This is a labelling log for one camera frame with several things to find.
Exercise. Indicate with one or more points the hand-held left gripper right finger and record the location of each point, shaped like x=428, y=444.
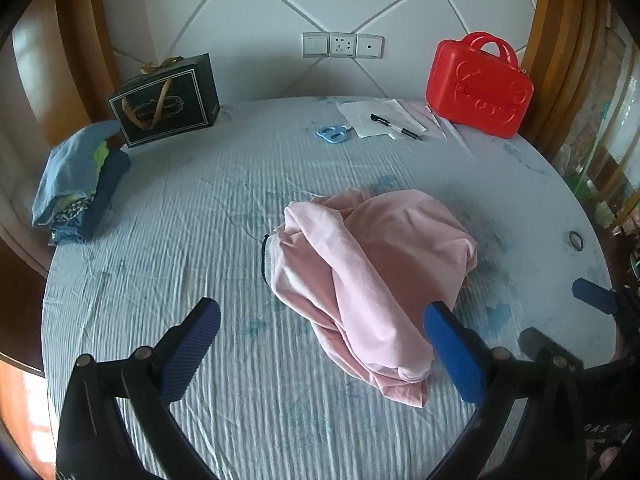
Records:
x=452, y=355

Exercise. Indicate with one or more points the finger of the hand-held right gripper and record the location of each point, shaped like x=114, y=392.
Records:
x=542, y=344
x=595, y=295

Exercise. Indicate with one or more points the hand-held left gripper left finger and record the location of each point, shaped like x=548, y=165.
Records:
x=192, y=350

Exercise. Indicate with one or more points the pink garment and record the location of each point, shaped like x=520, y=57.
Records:
x=360, y=260

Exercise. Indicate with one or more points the light blue striped tablecloth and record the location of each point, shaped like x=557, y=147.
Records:
x=200, y=220

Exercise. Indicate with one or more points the black white patterned garment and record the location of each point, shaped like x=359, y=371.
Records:
x=70, y=210

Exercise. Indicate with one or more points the dark blue folded garment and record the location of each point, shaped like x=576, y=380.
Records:
x=112, y=175

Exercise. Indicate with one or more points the green folded garment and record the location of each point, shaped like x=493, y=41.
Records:
x=101, y=155

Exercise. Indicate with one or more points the white paper sheets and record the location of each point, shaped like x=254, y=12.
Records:
x=442, y=124

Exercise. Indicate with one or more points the black pen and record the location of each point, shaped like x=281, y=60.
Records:
x=395, y=127

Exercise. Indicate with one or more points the red plastic carry case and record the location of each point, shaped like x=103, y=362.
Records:
x=475, y=90

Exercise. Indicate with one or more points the white paper sheet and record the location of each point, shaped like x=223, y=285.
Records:
x=360, y=117
x=420, y=119

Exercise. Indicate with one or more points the black gift bag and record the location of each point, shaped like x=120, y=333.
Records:
x=170, y=105

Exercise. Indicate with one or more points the light blue scissors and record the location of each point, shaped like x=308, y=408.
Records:
x=331, y=134

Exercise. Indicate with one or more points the wooden wall trim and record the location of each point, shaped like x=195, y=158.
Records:
x=75, y=60
x=550, y=60

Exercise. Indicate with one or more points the white wall outlet plate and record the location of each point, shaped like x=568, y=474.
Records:
x=370, y=46

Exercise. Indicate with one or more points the white wall socket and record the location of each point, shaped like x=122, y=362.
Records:
x=342, y=45

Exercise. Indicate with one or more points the white wall switch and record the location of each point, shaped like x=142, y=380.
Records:
x=315, y=44

